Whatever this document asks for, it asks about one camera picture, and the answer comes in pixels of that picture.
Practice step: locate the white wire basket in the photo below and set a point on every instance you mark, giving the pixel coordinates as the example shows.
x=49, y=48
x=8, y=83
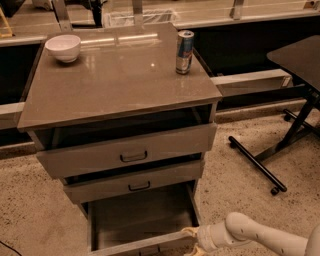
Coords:
x=121, y=19

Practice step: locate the yellow object at left edge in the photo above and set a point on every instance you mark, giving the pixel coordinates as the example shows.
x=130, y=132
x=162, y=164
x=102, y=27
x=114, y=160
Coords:
x=5, y=29

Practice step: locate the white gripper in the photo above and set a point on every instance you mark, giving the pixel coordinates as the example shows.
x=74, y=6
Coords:
x=204, y=236

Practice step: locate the grey drawer cabinet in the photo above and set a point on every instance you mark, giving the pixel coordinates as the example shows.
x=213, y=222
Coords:
x=123, y=84

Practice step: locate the grey bottom drawer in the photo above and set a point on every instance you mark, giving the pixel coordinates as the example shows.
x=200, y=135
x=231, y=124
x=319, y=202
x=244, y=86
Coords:
x=142, y=223

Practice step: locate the grey drawer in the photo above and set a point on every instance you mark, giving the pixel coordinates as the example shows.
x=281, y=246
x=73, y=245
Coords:
x=142, y=223
x=134, y=182
x=95, y=157

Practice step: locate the white bowl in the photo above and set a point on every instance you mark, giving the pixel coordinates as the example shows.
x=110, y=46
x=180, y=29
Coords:
x=65, y=48

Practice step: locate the grey top drawer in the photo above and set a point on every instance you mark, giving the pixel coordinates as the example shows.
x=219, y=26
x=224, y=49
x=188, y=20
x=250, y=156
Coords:
x=95, y=157

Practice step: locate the blue silver drink can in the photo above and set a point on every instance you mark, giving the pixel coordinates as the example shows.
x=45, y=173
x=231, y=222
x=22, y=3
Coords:
x=184, y=53

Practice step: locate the grey middle drawer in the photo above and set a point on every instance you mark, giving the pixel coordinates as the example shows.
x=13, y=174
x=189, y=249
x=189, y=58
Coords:
x=134, y=182

